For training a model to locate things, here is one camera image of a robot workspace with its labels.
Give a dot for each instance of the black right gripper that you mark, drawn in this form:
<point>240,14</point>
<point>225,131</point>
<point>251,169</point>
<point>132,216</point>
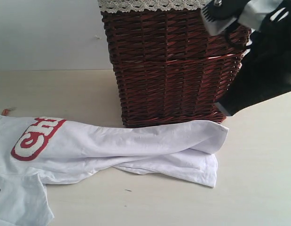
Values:
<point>266,69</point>

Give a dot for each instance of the white t-shirt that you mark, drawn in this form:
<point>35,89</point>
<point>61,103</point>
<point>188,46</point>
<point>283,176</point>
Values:
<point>38,151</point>

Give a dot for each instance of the dark brown wicker basket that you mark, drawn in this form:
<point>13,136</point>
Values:
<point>168,68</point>

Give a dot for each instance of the white lace crochet cloth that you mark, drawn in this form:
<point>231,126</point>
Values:
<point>114,6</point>

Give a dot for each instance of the orange clothing tag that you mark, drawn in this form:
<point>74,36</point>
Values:
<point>5,112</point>

